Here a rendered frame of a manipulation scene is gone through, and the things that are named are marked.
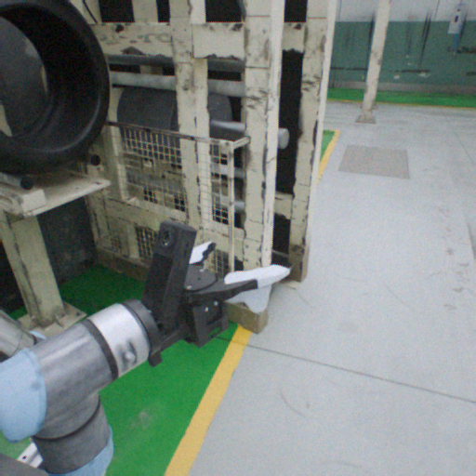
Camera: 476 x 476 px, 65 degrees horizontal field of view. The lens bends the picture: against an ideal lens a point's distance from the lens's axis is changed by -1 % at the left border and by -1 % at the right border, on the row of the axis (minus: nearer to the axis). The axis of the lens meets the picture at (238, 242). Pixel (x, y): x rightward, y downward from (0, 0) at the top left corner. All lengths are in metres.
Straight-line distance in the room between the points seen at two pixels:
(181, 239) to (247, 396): 1.32
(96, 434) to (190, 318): 0.16
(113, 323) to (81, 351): 0.04
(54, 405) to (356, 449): 1.34
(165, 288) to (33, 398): 0.17
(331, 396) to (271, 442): 0.34
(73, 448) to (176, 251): 0.23
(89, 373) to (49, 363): 0.04
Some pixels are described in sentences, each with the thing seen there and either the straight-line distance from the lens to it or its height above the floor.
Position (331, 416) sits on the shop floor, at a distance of 1.69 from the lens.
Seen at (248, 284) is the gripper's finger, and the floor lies 1.08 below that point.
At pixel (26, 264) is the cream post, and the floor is 0.41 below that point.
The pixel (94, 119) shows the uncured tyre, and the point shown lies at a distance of 1.53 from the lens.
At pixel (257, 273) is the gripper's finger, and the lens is 0.49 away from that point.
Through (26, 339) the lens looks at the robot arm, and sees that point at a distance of 0.55.
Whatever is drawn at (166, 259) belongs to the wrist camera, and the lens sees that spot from 0.45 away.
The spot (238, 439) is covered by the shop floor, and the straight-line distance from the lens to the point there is 1.60.
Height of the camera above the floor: 1.36
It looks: 30 degrees down
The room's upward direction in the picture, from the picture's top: straight up
